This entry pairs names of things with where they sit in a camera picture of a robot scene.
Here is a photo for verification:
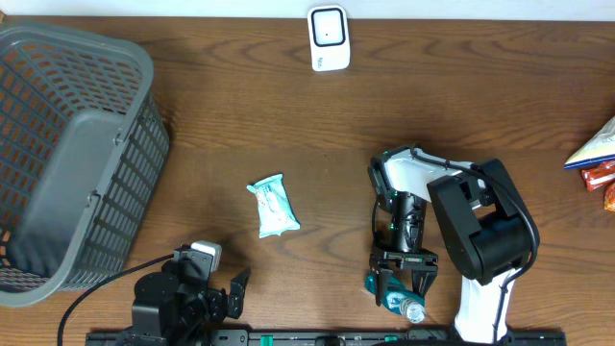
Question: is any orange snack packet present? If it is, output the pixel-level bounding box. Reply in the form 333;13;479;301
603;183;615;211

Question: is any teal mouthwash bottle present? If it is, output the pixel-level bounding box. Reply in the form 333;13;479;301
381;277;427;324

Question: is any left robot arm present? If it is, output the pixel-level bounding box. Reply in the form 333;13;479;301
119;241;251;346

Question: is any grey plastic shopping basket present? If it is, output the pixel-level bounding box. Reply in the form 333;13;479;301
1;23;169;308

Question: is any white barcode scanner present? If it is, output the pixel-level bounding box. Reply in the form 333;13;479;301
307;5;351;72

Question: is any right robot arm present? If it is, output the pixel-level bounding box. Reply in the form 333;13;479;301
365;146;540;345

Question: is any red chocolate bar wrapper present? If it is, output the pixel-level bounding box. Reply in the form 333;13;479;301
581;161;614;191

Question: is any yellow snack bag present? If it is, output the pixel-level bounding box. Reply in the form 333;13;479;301
564;117;615;169

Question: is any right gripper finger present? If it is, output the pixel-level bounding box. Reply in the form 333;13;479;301
411;269;437;298
370;266;393;307

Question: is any light blue wet wipes pack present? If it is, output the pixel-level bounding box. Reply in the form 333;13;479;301
246;173;301;238

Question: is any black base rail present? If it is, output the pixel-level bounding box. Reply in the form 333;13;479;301
86;328;568;346

